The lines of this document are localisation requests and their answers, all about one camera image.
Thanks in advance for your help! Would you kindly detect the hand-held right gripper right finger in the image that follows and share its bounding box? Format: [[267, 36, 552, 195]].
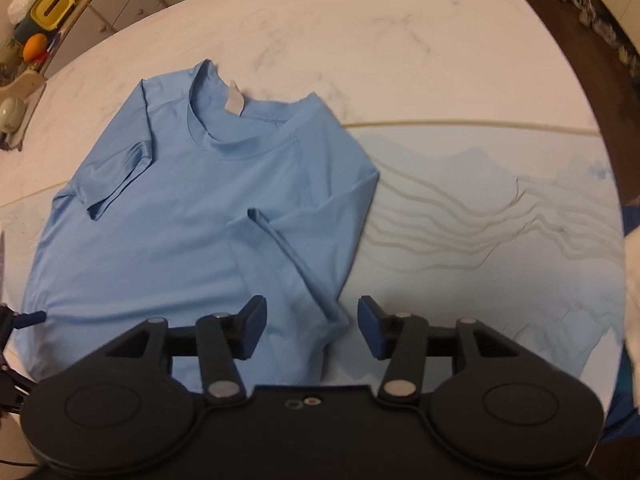
[[358, 296, 521, 406]]

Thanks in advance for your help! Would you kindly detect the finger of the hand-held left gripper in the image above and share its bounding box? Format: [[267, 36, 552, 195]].
[[0, 303, 47, 343], [0, 364, 39, 413]]

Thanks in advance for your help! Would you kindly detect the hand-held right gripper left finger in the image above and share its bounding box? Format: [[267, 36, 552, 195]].
[[107, 295, 268, 404]]

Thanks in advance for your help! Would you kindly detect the light blue t-shirt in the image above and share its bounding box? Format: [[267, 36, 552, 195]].
[[10, 59, 381, 396]]

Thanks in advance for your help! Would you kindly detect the beige tray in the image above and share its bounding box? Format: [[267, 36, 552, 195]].
[[0, 70, 47, 152]]

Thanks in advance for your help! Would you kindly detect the blue cloth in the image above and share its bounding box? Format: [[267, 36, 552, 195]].
[[604, 347, 640, 433]]

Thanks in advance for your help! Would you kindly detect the orange fruit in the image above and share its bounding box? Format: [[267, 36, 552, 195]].
[[23, 33, 49, 62]]

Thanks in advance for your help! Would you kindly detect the dark green cup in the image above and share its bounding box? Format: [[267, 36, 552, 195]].
[[12, 17, 37, 44]]

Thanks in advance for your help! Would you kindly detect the yellow box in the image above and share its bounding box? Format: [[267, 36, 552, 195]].
[[29, 0, 77, 29]]

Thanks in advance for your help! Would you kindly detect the clear plastic bag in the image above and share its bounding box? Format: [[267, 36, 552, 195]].
[[6, 0, 37, 25]]

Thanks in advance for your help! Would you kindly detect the clutter on floor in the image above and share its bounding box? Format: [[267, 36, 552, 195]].
[[549, 0, 640, 77]]

